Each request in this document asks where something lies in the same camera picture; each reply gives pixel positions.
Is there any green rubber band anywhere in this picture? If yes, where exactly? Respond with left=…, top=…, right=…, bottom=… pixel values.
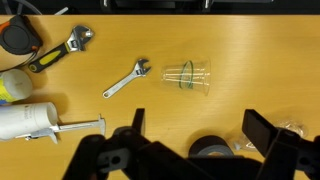
left=178, top=60, right=195, bottom=90

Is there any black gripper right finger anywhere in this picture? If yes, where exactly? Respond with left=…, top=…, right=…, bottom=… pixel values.
left=241, top=109, right=320, bottom=180

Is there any silver vernier caliper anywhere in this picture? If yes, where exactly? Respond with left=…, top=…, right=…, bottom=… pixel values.
left=14, top=114, right=107, bottom=145

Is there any black orange measuring tape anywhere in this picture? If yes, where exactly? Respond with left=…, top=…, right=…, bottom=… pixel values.
left=0, top=14, right=44, bottom=73

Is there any grey chair base hoop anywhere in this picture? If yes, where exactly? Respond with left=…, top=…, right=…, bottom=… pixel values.
left=0, top=0, right=43, bottom=16

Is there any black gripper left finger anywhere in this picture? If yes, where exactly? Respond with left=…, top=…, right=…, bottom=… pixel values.
left=62, top=108, right=214, bottom=180

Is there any clear plastic cup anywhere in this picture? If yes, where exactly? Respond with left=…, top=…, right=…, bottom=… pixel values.
left=160, top=58, right=212, bottom=97

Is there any crumpled clear plastic wrapper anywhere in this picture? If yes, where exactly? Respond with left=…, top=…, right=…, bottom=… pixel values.
left=233, top=117, right=310, bottom=152

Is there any white bottle yellow blue label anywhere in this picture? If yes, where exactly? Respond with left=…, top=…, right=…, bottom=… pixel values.
left=0, top=68, right=34, bottom=105

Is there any small silver adjustable wrench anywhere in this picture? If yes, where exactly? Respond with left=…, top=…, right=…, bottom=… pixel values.
left=102, top=58, right=152, bottom=100

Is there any yellow black handled adjustable wrench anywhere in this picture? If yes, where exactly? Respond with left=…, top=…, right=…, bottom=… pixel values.
left=27, top=24, right=95, bottom=74

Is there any white stick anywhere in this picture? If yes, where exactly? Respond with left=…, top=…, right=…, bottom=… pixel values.
left=54, top=6, right=70, bottom=17

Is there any black duct tape roll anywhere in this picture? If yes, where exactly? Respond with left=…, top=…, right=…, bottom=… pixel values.
left=188, top=134, right=235, bottom=159

